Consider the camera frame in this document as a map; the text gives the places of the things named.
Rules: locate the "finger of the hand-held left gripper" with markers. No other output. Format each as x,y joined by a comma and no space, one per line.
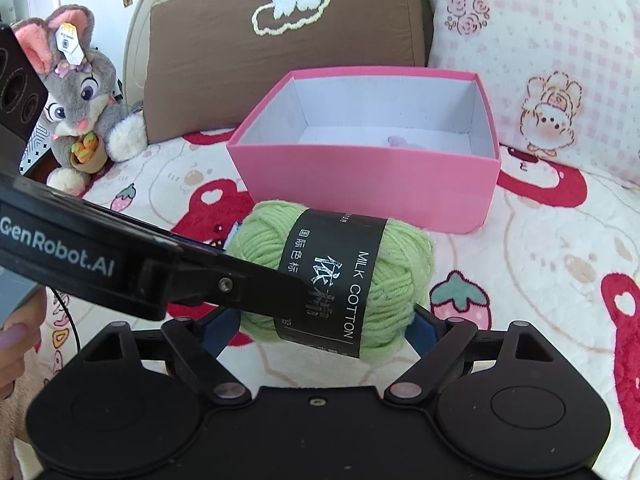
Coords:
200,242
225,285

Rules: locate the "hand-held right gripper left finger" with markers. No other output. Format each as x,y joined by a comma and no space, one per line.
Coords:
222,329

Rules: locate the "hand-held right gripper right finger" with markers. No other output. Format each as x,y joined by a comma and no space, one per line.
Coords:
417,331

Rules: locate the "green yarn ball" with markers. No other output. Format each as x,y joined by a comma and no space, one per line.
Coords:
260,245

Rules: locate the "pink cardboard box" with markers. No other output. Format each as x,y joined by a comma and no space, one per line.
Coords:
350,185

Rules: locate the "purple plush toy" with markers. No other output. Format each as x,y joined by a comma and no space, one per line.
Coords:
397,141

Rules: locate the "person's left hand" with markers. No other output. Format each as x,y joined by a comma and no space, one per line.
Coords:
17,340

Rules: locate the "black white patterned box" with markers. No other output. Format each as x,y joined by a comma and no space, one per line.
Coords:
37,147

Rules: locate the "bear printed blanket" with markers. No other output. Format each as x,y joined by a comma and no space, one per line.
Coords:
550,260

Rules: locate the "grey rabbit plush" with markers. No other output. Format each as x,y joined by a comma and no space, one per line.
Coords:
95,85

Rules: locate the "fluffy beige blanket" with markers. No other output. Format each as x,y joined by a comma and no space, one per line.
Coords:
15,415

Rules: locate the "brown pillow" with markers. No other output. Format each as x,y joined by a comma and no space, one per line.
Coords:
210,60

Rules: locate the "beige bed headboard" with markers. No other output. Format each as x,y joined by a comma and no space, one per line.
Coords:
135,35

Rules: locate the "pink checked pillow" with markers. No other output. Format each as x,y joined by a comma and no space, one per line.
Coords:
550,35

